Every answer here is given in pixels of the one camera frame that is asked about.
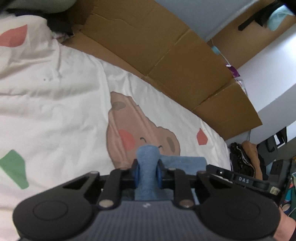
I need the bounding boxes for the blue denim pants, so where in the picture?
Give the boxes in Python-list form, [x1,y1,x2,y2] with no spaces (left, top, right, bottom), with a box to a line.
[134,145,207,201]

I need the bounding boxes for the folded dark patterned clothes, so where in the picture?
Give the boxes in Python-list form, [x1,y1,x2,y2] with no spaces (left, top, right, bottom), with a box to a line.
[230,143,255,177]

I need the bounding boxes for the operator right hand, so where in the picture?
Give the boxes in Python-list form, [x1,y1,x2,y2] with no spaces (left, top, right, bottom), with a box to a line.
[273,207,295,241]

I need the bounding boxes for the teal patterned cloth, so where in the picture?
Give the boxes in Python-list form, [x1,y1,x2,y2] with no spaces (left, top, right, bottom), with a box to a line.
[279,157,296,217]

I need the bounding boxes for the folded brown garment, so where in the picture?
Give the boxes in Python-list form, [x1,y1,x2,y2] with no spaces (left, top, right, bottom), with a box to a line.
[242,141,263,180]

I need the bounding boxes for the dark bag in background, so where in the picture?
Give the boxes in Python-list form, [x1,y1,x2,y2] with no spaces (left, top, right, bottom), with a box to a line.
[256,127,288,180]

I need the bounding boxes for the cream bear print bedsheet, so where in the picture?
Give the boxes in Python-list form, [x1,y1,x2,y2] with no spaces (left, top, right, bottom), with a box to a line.
[1,14,230,240]

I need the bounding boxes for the blue-capped detergent bottle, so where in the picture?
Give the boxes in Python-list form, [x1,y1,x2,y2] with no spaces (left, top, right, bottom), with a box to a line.
[212,45,221,55]

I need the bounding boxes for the upright cardboard panel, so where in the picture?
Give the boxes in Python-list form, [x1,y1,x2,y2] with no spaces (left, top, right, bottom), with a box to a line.
[207,1,295,69]

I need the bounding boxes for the brown cardboard sheet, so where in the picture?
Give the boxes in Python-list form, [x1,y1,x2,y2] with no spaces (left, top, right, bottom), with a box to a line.
[65,1,262,140]

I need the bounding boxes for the black cloth under pillow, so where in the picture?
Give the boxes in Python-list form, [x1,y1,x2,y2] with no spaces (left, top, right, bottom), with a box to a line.
[46,12,74,43]

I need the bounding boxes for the grey neck pillow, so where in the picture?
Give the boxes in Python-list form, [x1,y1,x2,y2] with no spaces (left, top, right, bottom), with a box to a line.
[5,0,76,14]

